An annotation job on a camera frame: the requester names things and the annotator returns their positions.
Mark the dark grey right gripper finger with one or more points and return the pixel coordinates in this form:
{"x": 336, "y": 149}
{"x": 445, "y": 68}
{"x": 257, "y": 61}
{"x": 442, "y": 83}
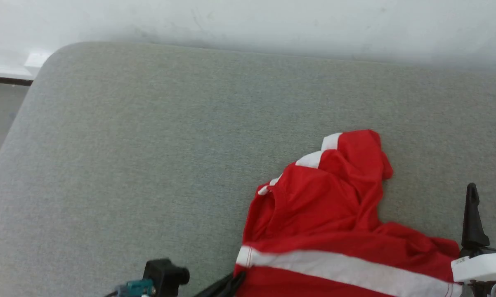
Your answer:
{"x": 473, "y": 222}

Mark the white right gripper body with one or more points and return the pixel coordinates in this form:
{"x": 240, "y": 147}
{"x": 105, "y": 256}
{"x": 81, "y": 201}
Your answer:
{"x": 483, "y": 266}

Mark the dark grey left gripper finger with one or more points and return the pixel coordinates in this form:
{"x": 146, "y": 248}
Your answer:
{"x": 233, "y": 289}
{"x": 221, "y": 285}

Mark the red garment with white stripes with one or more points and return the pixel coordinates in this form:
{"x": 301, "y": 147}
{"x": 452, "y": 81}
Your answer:
{"x": 314, "y": 206}

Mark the grey fabric sofa cushion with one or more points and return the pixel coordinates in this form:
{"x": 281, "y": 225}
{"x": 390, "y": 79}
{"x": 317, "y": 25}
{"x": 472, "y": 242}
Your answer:
{"x": 149, "y": 144}

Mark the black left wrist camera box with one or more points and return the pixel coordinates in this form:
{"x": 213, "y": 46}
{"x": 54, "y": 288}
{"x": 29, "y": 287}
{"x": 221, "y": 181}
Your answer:
{"x": 163, "y": 274}

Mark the white wall skirting board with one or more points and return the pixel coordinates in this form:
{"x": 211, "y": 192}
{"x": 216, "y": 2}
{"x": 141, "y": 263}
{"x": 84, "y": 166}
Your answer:
{"x": 8, "y": 70}

